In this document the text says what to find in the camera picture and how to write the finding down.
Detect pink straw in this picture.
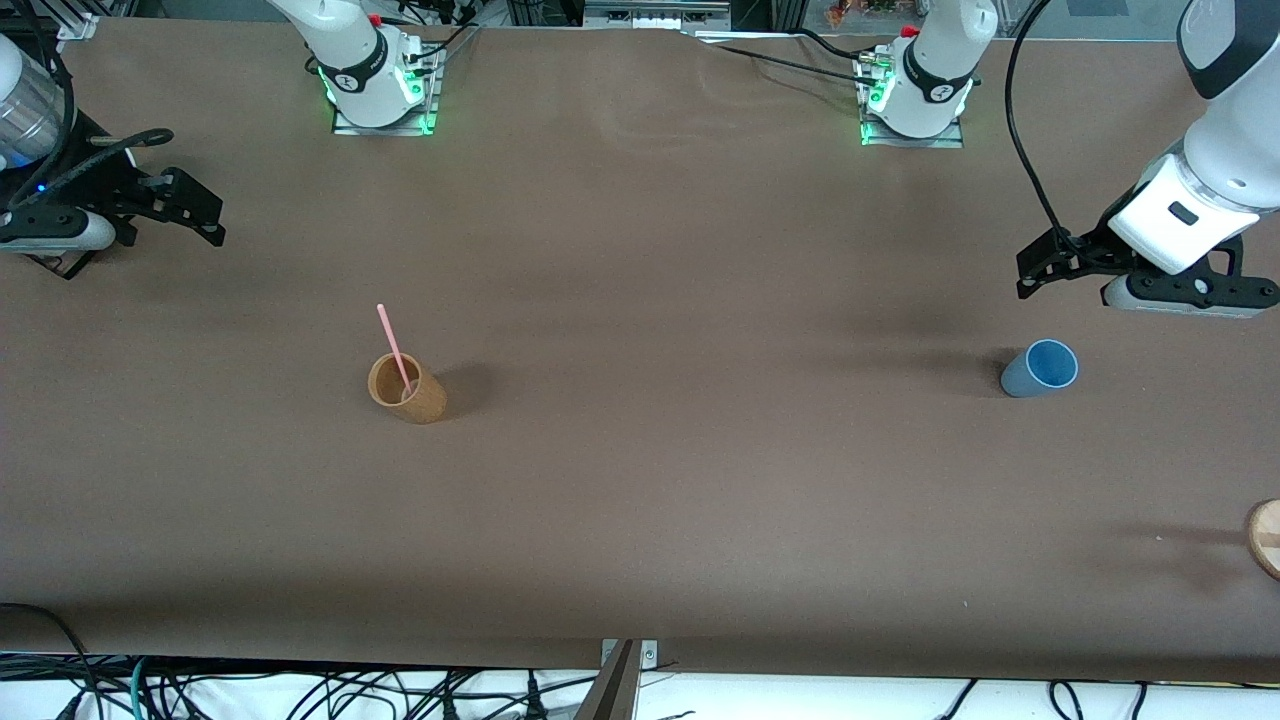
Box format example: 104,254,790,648
377,304,414,393

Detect metal table bracket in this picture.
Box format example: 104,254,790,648
601,639,660,673

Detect brown wooden cup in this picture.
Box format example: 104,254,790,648
367,352,448,425

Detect black cable on table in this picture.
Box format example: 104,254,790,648
690,28,881,87

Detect black floor cable loop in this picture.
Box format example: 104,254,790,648
0,602,96,720

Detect round wooden disc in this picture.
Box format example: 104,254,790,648
1246,499,1280,581

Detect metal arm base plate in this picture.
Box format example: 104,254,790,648
331,45,442,137
858,52,967,150

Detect grey control box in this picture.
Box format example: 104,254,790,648
582,0,733,31

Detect blue cup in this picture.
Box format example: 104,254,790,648
1000,339,1080,399

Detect dark support beam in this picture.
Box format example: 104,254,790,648
574,640,642,720

